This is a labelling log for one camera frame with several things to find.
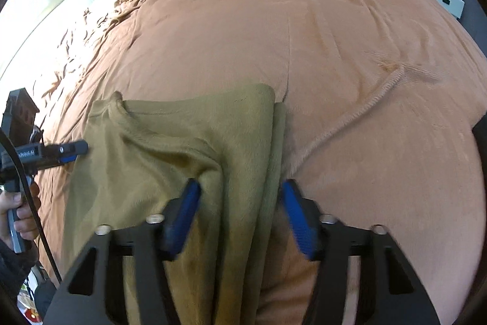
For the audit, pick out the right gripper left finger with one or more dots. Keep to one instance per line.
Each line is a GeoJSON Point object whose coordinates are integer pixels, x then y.
{"type": "Point", "coordinates": [92, 291]}

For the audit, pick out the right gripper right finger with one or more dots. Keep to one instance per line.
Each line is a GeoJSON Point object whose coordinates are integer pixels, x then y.
{"type": "Point", "coordinates": [390, 291]}

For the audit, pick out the olive brown shirt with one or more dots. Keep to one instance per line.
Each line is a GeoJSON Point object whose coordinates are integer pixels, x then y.
{"type": "Point", "coordinates": [142, 153]}

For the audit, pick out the dark sleeve left forearm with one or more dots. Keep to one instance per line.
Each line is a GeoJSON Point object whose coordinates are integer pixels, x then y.
{"type": "Point", "coordinates": [15, 268]}

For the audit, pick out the person's left hand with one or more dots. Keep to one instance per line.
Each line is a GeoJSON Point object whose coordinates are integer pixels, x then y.
{"type": "Point", "coordinates": [25, 225]}

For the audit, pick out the orange-brown bed blanket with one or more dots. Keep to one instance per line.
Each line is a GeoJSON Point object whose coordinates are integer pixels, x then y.
{"type": "Point", "coordinates": [410, 163]}

